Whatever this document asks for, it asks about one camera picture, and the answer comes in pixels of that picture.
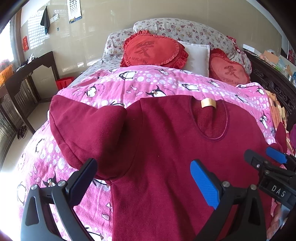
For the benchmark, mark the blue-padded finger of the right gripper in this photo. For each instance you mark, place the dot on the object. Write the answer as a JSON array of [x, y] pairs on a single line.
[[284, 159]]

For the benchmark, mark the dark wooden desk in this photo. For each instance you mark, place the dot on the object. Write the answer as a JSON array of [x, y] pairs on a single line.
[[12, 86]]

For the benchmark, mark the right red heart pillow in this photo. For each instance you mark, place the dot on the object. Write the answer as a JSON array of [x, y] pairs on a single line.
[[225, 70]]

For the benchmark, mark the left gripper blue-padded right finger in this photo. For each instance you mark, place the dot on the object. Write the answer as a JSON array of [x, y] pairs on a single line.
[[238, 212]]

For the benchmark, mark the dark cloth hanging on wall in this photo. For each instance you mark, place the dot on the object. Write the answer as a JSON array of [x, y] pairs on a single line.
[[45, 21]]

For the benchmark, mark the orange plastic crate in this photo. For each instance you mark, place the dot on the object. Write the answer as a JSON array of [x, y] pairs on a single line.
[[6, 74]]

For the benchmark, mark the red paper wall sign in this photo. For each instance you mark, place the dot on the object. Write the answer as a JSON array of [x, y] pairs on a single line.
[[25, 44]]

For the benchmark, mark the left red heart pillow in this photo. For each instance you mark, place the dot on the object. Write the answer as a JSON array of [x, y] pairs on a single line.
[[144, 48]]

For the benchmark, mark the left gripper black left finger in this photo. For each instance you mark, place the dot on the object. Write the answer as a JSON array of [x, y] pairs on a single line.
[[38, 222]]

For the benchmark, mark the floral folded duvet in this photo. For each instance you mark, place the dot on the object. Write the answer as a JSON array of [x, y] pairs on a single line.
[[180, 30]]

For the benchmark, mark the dark red fleece sweater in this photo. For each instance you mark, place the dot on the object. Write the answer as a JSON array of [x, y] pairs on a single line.
[[144, 153]]

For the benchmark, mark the red box on floor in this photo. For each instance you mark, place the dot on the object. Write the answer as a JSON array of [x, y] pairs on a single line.
[[64, 82]]

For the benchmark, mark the red heart pillow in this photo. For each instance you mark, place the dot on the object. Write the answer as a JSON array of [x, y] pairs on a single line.
[[225, 70], [144, 48]]

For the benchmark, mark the dark shoes on floor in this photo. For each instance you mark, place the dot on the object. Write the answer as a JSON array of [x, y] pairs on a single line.
[[22, 131]]

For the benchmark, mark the white square pillow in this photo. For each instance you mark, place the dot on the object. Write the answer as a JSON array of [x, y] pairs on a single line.
[[198, 59]]

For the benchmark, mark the dark carved wooden headboard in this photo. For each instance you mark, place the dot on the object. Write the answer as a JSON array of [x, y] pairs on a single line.
[[272, 80]]

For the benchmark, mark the orange cartoon blanket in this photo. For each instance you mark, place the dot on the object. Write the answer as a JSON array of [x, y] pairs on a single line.
[[278, 114]]

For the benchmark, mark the wall calendar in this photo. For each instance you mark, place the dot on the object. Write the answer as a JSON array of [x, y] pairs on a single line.
[[74, 10]]

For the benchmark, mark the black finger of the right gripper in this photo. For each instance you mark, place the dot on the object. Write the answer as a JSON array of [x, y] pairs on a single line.
[[258, 162]]

